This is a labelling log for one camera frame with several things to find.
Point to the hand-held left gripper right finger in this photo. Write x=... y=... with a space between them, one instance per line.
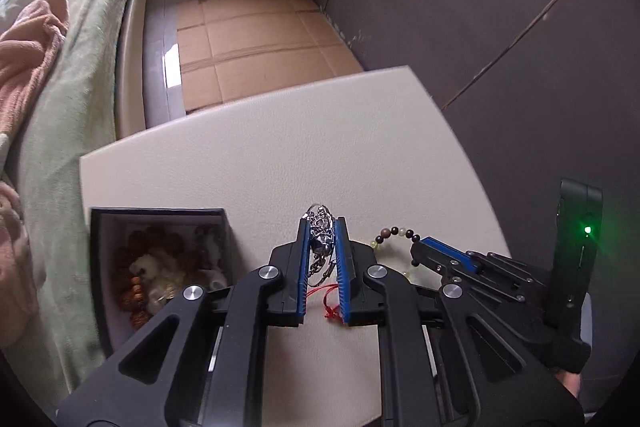
x=343 y=267

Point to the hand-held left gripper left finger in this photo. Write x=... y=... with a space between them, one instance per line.
x=302 y=267

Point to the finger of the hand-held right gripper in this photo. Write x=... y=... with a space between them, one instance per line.
x=450 y=252

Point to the black jewelry box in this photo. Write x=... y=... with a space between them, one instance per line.
x=165 y=227

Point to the person's right forearm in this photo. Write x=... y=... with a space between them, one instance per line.
x=568 y=384

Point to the pale white bead jewelry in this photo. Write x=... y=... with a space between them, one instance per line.
x=150 y=269

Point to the flattened cardboard sheet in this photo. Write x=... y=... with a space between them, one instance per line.
x=260 y=47

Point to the light green bed blanket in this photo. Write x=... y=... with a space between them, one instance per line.
x=75 y=107

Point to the pink blanket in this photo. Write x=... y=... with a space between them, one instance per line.
x=25 y=57

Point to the beige bed frame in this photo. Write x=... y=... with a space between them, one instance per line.
x=131 y=57

